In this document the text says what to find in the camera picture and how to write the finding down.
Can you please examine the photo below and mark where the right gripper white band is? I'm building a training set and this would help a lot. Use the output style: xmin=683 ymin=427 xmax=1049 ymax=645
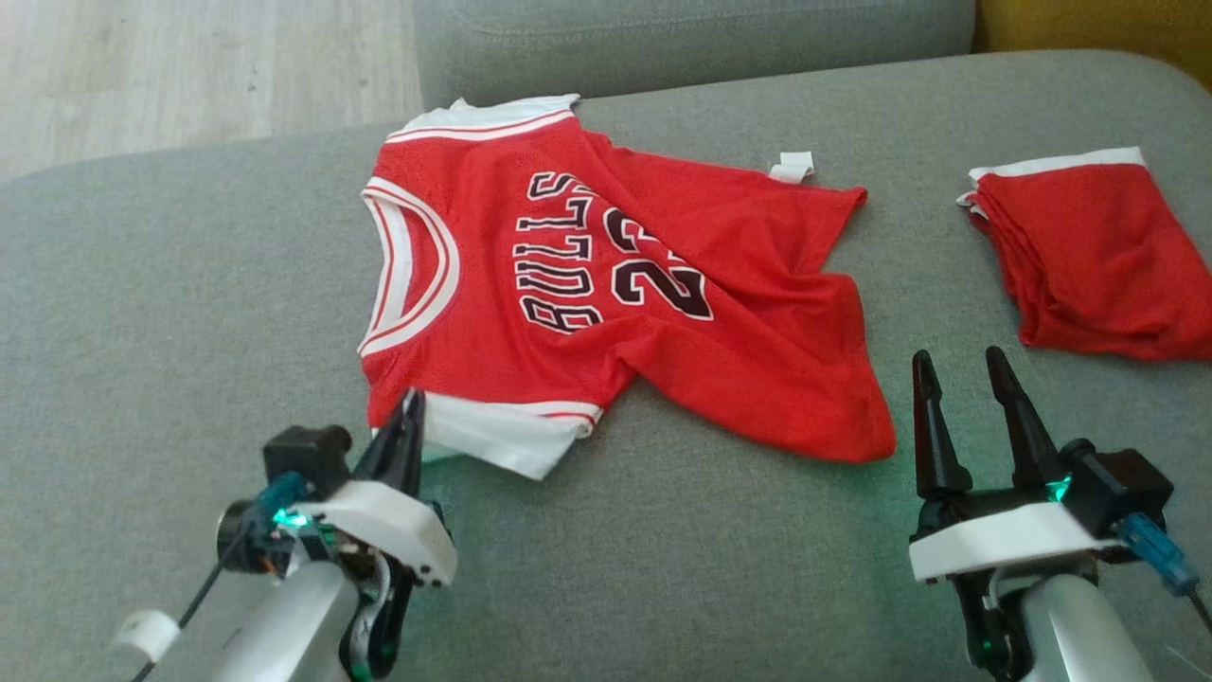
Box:
xmin=907 ymin=345 xmax=1124 ymax=584

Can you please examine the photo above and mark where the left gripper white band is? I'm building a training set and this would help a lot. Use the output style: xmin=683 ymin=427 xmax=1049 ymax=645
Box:
xmin=292 ymin=386 xmax=460 ymax=590

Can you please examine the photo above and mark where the red shorts white waistband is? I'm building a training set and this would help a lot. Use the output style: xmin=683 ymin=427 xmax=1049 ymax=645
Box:
xmin=955 ymin=146 xmax=1212 ymax=362

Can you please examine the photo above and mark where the red Bulls basketball jersey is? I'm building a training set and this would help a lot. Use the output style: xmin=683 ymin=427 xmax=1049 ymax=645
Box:
xmin=357 ymin=92 xmax=899 ymax=482

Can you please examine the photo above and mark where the grey sofa seat cushion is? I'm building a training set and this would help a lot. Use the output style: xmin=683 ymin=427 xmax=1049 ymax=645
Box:
xmin=0 ymin=48 xmax=1212 ymax=682

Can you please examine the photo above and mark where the yellow cushion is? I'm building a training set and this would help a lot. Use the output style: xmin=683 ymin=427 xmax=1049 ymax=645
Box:
xmin=972 ymin=0 xmax=1212 ymax=92

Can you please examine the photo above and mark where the grey sofa back cushion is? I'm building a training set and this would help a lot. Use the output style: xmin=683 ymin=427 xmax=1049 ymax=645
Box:
xmin=413 ymin=0 xmax=977 ymax=111

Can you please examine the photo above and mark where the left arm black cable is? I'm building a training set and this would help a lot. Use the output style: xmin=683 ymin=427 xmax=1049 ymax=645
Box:
xmin=112 ymin=470 xmax=312 ymax=682

